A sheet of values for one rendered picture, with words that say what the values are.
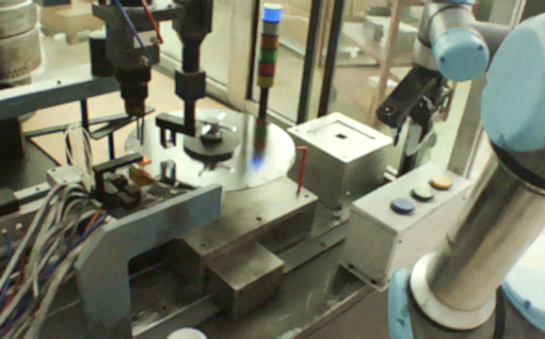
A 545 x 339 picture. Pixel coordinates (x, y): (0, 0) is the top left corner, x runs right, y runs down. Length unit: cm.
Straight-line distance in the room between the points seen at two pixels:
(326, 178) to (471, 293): 60
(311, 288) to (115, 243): 42
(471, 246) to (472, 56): 32
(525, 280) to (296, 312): 40
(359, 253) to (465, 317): 38
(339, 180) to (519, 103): 75
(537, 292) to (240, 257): 49
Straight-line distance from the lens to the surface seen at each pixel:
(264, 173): 97
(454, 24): 85
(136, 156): 95
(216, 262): 96
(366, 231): 102
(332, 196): 120
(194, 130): 94
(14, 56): 149
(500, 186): 55
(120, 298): 84
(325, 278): 107
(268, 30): 123
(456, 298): 70
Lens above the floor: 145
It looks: 31 degrees down
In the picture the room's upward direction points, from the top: 6 degrees clockwise
